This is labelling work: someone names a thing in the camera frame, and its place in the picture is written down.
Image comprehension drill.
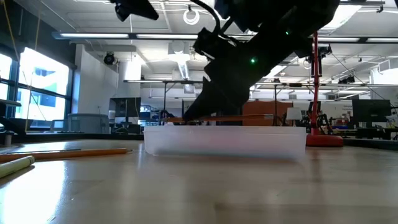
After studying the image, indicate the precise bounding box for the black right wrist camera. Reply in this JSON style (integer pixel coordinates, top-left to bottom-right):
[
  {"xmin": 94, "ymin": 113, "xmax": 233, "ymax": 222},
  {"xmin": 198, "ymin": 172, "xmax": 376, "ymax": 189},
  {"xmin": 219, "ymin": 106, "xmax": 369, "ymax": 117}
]
[{"xmin": 192, "ymin": 27, "xmax": 233, "ymax": 60}]

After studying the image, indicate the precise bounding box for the large bright window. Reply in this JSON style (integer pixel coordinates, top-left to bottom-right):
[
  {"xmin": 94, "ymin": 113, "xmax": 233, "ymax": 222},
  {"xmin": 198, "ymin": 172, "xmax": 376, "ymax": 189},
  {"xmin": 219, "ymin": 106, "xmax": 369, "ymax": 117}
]
[{"xmin": 0, "ymin": 46, "xmax": 74, "ymax": 130}]

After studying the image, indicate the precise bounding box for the orange partition panel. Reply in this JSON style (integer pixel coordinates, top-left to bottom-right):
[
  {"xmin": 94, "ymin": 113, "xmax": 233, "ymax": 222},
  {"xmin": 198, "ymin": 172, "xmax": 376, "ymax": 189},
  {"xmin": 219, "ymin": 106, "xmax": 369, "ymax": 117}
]
[{"xmin": 242, "ymin": 100, "xmax": 294, "ymax": 127}]

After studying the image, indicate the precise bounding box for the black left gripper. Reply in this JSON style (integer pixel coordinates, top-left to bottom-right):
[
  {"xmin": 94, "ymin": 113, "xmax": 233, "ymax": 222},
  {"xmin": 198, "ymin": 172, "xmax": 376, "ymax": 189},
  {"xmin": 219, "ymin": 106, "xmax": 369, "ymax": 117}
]
[{"xmin": 110, "ymin": 0, "xmax": 160, "ymax": 22}]

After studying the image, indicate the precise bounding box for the white lampshade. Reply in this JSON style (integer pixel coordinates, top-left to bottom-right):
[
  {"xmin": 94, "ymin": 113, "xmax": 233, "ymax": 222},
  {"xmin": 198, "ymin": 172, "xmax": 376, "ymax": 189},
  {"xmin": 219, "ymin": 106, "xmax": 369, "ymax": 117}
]
[{"xmin": 285, "ymin": 107, "xmax": 303, "ymax": 127}]

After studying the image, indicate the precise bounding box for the white cable ring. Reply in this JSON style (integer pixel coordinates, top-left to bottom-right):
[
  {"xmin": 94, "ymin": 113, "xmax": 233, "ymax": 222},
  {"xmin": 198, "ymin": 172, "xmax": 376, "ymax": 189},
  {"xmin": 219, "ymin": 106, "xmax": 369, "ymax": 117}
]
[{"xmin": 182, "ymin": 8, "xmax": 201, "ymax": 26}]

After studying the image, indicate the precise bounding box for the long ceiling light bar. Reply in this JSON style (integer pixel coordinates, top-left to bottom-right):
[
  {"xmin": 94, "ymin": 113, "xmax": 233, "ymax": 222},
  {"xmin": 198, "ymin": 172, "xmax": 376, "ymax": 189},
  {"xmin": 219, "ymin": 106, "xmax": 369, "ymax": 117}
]
[{"xmin": 51, "ymin": 30, "xmax": 398, "ymax": 44}]

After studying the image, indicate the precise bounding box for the red desk lamp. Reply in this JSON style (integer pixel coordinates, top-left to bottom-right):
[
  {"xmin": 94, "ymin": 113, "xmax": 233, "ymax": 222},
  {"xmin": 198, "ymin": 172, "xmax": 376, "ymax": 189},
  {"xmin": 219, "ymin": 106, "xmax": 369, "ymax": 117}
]
[{"xmin": 306, "ymin": 30, "xmax": 345, "ymax": 148}]

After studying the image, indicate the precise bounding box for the wide black monitor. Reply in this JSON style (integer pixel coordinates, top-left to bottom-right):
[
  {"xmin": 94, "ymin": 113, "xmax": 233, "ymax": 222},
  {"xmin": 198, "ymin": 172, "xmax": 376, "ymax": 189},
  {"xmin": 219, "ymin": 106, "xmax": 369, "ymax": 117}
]
[{"xmin": 351, "ymin": 98, "xmax": 392, "ymax": 128}]

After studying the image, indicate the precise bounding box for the black ceiling speaker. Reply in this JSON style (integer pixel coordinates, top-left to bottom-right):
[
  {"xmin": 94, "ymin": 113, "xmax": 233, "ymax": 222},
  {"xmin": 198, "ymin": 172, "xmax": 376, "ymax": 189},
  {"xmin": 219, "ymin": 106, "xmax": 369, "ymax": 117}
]
[{"xmin": 103, "ymin": 51, "xmax": 116, "ymax": 66}]

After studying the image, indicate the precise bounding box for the long orange pencil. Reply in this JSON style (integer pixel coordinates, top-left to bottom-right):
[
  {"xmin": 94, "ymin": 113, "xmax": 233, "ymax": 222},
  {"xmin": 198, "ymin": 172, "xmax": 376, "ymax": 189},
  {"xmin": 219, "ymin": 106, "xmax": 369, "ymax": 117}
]
[{"xmin": 0, "ymin": 147, "xmax": 132, "ymax": 163}]

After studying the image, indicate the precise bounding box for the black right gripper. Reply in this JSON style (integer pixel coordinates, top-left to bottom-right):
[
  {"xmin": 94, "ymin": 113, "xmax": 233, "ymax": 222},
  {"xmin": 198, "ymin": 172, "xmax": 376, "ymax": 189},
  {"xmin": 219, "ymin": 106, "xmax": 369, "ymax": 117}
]
[{"xmin": 182, "ymin": 27, "xmax": 313, "ymax": 122}]

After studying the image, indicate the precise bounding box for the clear supply box orange lid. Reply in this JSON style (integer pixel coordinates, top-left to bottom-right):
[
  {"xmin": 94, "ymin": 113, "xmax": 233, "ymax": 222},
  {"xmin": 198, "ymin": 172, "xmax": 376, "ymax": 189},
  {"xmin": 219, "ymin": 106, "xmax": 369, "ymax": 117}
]
[{"xmin": 143, "ymin": 124, "xmax": 308, "ymax": 160}]

